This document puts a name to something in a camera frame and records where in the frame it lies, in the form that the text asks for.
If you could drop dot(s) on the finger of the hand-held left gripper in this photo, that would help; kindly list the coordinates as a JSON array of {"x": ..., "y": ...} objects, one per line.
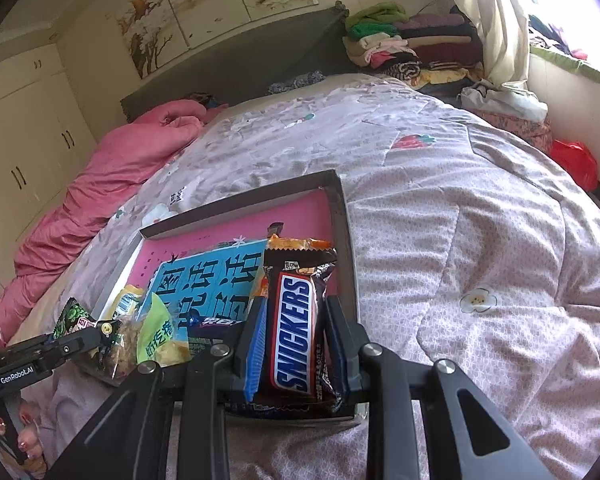
[
  {"x": 65, "y": 349},
  {"x": 75, "y": 335}
]

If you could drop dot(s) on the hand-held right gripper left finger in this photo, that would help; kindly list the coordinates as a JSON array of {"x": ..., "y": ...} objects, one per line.
[{"x": 256, "y": 355}]

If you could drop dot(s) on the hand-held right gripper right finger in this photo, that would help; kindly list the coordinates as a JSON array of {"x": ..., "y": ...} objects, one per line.
[{"x": 340, "y": 345}]

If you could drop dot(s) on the dark green snack packet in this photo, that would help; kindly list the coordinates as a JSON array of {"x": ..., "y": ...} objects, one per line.
[{"x": 72, "y": 317}]

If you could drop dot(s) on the brown chocolate bar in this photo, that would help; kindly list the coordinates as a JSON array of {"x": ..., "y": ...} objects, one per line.
[{"x": 292, "y": 330}]

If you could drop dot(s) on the clear bag of golden snacks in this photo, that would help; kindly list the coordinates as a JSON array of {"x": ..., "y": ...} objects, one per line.
[{"x": 120, "y": 355}]

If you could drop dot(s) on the blue cookie packet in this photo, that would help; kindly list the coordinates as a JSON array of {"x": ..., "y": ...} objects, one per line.
[{"x": 215, "y": 327}]

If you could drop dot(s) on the yellow snack bar packet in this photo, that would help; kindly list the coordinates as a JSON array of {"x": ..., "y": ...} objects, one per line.
[{"x": 127, "y": 302}]

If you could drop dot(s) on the light green snack packet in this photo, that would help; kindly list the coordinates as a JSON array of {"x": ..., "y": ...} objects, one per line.
[{"x": 160, "y": 335}]

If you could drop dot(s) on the dark cardboard box tray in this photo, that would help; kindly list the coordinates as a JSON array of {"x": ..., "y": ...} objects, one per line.
[{"x": 347, "y": 260}]

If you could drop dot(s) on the orange snack packet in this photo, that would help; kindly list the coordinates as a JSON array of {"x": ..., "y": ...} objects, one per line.
[{"x": 300, "y": 245}]

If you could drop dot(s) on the person's left hand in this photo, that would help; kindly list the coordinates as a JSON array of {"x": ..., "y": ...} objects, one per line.
[{"x": 30, "y": 445}]

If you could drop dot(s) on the beige bed sheet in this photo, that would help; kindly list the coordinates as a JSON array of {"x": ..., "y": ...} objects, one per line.
[{"x": 35, "y": 315}]

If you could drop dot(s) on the pink book with blue title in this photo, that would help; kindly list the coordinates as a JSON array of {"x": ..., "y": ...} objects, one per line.
[{"x": 210, "y": 280}]

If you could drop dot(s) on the pink quilt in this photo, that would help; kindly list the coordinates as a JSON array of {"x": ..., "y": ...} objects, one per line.
[{"x": 95, "y": 185}]

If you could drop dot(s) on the cream wardrobe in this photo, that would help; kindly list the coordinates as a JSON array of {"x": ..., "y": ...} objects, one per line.
[{"x": 25, "y": 150}]

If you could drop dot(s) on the dark patterned pillow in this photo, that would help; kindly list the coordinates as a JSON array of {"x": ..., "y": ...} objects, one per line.
[{"x": 297, "y": 81}]

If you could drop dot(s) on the pink floral cloth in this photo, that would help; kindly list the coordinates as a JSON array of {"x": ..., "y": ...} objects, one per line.
[{"x": 530, "y": 130}]

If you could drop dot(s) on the white crumpled cloth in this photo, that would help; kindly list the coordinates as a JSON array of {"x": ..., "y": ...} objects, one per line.
[{"x": 505, "y": 100}]

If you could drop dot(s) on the red plastic bag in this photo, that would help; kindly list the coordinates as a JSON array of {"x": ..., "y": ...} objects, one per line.
[{"x": 575, "y": 162}]

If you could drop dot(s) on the dark grey headboard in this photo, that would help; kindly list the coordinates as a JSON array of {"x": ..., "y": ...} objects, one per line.
[{"x": 260, "y": 55}]

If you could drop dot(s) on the pile of folded clothes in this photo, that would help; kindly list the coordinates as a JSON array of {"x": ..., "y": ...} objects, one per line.
[{"x": 430, "y": 40}]

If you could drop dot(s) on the cream curtain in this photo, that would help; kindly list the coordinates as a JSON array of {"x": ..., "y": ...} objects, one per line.
[{"x": 500, "y": 25}]

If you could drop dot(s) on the green windowsill cover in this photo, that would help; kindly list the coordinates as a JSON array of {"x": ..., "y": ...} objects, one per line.
[{"x": 590, "y": 72}]

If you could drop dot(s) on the clothes heap on windowsill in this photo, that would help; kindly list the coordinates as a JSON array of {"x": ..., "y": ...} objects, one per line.
[{"x": 555, "y": 35}]

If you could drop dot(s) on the tree wall painting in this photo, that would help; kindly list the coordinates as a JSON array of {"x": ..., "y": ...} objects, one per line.
[{"x": 190, "y": 5}]

